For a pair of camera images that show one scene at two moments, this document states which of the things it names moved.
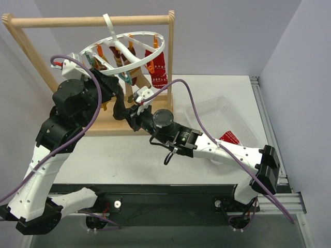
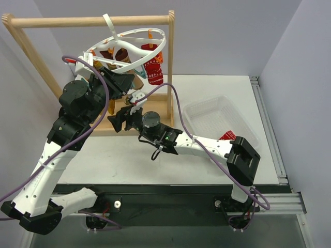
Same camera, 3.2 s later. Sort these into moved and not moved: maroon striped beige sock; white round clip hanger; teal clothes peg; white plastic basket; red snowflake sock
Moved: teal clothes peg; white round clip hanger; maroon striped beige sock
Not moved: red snowflake sock; white plastic basket
